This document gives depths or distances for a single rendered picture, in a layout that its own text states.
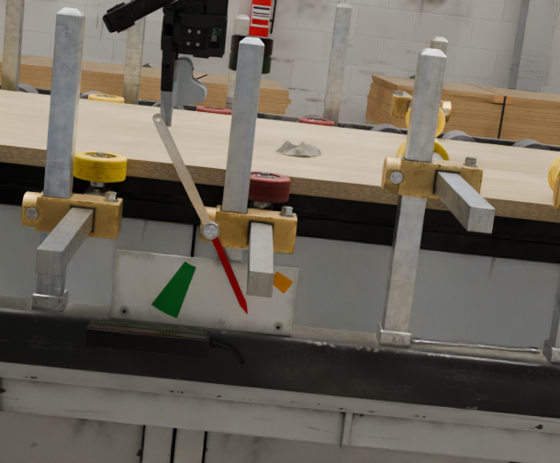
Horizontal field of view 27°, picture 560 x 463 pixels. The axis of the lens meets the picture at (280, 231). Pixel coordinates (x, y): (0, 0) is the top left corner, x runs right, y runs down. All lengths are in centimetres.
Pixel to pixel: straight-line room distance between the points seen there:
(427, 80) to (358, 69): 729
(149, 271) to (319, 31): 725
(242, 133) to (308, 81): 724
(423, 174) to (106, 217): 45
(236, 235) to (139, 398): 29
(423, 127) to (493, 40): 754
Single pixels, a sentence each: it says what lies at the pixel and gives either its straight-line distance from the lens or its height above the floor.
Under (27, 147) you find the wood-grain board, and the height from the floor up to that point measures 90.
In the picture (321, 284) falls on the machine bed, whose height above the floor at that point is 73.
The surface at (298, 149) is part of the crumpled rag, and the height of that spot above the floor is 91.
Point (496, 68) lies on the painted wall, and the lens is 917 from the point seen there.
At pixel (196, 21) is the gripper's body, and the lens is 150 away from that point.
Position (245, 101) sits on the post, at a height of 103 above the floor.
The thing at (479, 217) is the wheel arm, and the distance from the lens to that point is 137.
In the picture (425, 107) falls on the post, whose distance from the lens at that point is 161.
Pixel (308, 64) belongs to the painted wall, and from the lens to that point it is 883.
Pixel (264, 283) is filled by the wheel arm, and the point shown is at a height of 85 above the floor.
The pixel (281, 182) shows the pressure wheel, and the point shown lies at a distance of 171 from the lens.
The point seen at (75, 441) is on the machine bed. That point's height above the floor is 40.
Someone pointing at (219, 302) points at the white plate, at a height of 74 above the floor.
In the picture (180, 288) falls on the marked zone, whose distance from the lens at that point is 164.
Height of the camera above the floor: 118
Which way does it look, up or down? 12 degrees down
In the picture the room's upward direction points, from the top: 7 degrees clockwise
